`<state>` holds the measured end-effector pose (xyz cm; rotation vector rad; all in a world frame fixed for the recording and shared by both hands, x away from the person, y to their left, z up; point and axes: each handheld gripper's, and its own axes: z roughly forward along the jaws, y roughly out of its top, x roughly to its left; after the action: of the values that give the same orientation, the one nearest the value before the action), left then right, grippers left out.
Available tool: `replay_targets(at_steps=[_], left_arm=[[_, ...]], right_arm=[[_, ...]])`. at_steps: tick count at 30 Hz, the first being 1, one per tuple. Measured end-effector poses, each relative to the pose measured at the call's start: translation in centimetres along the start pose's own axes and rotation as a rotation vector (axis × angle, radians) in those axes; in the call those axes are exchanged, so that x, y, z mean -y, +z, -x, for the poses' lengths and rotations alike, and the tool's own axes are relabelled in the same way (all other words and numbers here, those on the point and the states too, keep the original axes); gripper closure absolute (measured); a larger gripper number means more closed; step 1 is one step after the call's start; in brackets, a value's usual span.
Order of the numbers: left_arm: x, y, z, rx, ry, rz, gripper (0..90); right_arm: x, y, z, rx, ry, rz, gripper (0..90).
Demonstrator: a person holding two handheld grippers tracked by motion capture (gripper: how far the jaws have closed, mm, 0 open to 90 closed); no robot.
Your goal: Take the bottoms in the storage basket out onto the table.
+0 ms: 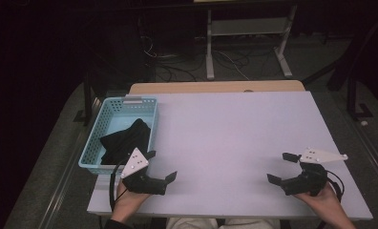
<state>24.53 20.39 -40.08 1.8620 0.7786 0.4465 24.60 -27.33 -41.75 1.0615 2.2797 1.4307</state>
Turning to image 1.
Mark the person's light trousers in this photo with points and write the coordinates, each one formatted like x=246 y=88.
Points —
x=222 y=223

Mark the person's left hand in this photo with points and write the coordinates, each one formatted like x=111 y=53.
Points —
x=126 y=203

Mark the black cloth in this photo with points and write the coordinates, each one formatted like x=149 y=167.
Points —
x=126 y=141

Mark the small white round object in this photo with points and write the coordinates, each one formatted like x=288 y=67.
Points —
x=364 y=123

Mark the light blue plastic basket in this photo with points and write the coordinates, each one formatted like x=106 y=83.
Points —
x=114 y=116

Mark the white metal stand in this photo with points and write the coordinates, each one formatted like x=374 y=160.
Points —
x=247 y=27

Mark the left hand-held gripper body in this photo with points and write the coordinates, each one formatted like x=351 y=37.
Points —
x=136 y=162

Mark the wooden table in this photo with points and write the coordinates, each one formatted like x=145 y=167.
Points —
x=215 y=86

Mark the black metal stand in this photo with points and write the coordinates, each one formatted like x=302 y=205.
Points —
x=88 y=95
x=352 y=98

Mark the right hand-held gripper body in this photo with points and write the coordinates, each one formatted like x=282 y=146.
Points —
x=311 y=181

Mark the person's right hand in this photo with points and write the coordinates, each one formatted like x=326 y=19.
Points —
x=327 y=202

